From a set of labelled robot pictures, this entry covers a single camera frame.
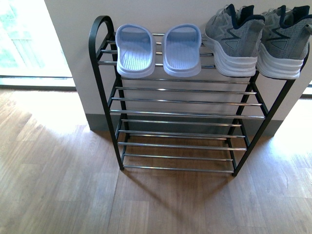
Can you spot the light blue slipper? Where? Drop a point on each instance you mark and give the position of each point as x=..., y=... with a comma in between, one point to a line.
x=136, y=49
x=181, y=51

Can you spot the grey sneaker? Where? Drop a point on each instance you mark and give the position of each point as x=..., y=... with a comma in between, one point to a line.
x=233, y=36
x=284, y=42

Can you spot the grey sneaker front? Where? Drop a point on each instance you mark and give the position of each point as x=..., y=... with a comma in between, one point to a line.
x=233, y=36

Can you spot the black metal shoe rack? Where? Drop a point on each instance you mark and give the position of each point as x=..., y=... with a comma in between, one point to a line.
x=214, y=135

